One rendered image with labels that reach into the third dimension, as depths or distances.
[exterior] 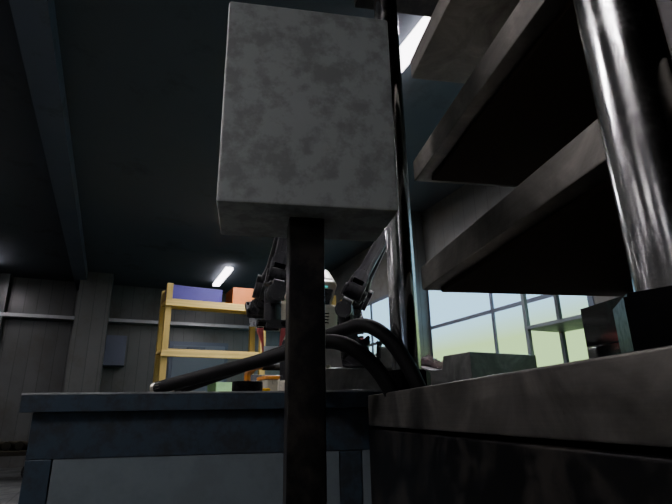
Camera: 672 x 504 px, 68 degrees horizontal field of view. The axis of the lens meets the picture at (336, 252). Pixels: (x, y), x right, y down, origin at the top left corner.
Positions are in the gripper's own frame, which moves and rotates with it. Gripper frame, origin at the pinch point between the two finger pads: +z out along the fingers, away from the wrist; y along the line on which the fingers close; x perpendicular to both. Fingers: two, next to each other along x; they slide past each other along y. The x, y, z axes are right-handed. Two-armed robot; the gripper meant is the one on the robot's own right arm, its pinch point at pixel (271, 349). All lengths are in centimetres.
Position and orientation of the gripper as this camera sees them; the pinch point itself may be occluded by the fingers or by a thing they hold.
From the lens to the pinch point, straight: 164.4
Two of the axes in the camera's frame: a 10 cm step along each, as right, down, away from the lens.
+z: 0.1, 9.6, -2.9
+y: 9.9, 0.4, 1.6
